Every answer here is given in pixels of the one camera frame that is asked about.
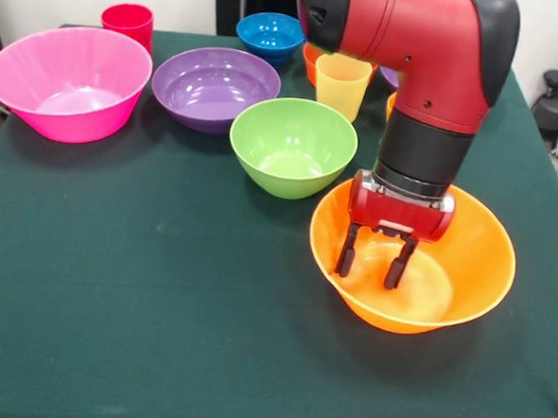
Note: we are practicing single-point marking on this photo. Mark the yellow cup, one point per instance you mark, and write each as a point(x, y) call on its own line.
point(341, 87)

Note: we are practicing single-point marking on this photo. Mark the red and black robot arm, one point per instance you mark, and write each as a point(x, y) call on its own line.
point(428, 85)

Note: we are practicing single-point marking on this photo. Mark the red cup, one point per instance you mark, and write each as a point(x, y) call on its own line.
point(127, 19)

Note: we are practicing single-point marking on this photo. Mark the dark green table cloth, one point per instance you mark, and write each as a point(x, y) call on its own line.
point(113, 279)

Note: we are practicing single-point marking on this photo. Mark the orange cup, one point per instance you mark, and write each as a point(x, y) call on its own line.
point(390, 107)

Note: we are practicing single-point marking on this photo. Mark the small orange bowl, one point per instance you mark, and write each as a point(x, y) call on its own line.
point(309, 64)

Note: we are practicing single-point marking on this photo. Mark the green bowl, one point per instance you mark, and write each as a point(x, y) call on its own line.
point(291, 172)

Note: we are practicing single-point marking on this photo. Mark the large pink bowl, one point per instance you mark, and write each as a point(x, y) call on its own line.
point(76, 121)

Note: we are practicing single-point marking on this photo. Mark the large orange bowl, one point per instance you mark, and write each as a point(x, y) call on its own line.
point(475, 259)

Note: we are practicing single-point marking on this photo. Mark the purple bowl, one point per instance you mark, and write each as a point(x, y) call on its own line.
point(389, 77)
point(210, 91)

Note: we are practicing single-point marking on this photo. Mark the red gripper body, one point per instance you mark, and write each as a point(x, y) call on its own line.
point(402, 209)

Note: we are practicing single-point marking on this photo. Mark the blue bowl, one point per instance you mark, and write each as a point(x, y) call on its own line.
point(266, 35)

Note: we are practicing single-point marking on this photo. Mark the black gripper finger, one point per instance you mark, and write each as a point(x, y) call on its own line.
point(398, 268)
point(347, 260)

